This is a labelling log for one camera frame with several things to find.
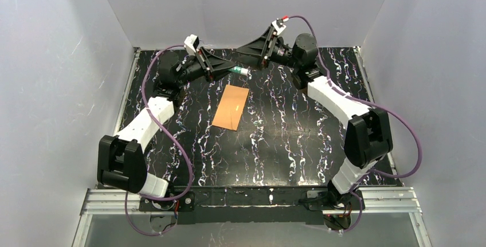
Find green white glue stick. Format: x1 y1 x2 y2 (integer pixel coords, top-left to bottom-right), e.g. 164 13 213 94
229 66 249 76

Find brown paper envelope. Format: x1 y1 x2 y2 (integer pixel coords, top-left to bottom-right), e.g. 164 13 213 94
211 85 249 131

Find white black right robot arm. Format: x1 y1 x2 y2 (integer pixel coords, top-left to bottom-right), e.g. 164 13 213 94
236 26 393 196

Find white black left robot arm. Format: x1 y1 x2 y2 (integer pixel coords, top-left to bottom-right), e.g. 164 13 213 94
97 46 236 201

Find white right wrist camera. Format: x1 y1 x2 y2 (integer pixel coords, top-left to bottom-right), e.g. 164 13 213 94
271 15 289 36

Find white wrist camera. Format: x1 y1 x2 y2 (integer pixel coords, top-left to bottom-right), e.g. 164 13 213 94
183 34 199 56
271 15 289 36

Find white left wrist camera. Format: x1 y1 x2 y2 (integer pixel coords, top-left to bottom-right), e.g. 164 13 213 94
183 34 199 56

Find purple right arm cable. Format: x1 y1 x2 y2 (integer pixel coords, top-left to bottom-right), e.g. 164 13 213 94
288 14 424 234

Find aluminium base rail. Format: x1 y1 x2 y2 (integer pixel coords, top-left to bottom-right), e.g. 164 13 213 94
81 186 422 215

